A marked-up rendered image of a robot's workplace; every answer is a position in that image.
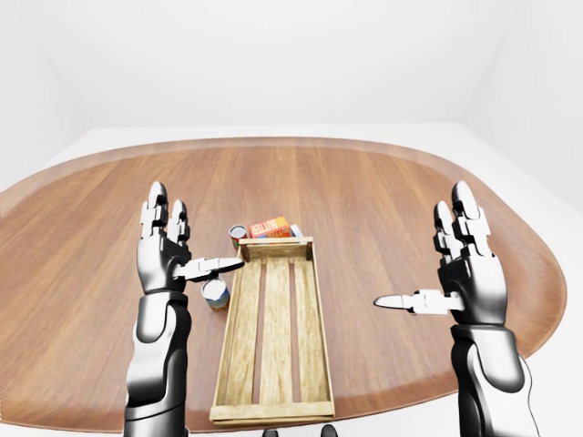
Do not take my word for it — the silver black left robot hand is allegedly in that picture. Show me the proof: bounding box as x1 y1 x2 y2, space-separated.
136 181 246 295

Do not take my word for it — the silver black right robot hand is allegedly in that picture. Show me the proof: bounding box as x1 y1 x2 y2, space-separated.
373 180 509 327

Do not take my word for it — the wooden slat tray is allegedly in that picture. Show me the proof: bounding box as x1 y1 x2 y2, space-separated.
209 236 336 424

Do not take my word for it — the blue yellow labelled tin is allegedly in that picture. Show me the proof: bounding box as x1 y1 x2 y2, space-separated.
200 276 231 312

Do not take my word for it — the red white labelled tin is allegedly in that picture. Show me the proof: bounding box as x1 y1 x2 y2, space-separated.
228 224 249 250

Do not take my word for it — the orange printed food box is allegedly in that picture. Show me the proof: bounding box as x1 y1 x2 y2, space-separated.
248 215 292 239

